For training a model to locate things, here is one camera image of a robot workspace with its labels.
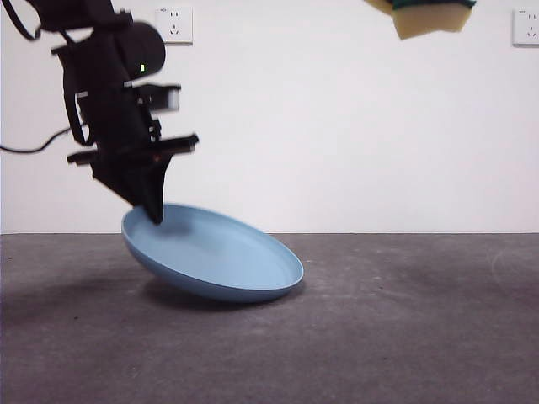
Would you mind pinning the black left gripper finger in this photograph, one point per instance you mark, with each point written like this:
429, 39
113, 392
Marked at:
122, 183
155, 189

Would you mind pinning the light blue round plate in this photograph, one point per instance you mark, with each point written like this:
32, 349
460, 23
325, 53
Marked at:
219, 261

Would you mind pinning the yellow sponge with green pad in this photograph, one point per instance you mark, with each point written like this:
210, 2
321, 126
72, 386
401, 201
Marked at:
429, 21

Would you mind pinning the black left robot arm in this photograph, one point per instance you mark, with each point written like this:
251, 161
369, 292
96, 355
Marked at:
143, 46

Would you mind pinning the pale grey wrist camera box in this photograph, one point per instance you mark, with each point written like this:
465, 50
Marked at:
170, 99

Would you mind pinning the white wall socket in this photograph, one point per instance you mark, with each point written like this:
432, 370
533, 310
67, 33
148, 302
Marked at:
182, 25
526, 29

